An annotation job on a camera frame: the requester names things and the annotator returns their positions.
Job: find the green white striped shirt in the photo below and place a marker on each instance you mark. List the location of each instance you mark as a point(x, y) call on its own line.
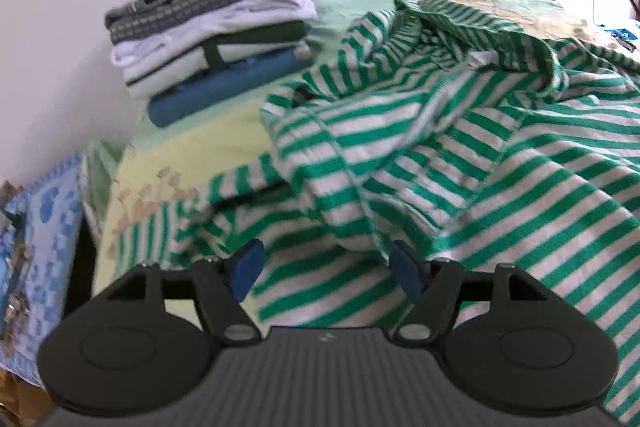
point(475, 167)

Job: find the stack of folded clothes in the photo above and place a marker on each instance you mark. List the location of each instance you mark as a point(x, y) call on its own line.
point(225, 27)

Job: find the bear print blanket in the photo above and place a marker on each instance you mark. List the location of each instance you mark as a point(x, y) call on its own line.
point(200, 147)

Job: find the white dark-trimmed folded garment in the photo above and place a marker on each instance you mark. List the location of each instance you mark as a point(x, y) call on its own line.
point(200, 62)

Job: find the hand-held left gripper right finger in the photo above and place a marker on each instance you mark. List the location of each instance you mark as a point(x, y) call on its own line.
point(407, 272)

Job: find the blue patterned side table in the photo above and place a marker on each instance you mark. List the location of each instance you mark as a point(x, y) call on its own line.
point(55, 232)

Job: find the blue folded garment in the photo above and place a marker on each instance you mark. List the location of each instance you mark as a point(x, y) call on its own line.
point(225, 84)

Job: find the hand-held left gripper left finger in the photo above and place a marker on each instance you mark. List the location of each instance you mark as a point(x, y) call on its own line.
point(247, 267)

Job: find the blue plastic tray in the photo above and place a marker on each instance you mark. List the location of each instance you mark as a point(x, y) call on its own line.
point(622, 38)

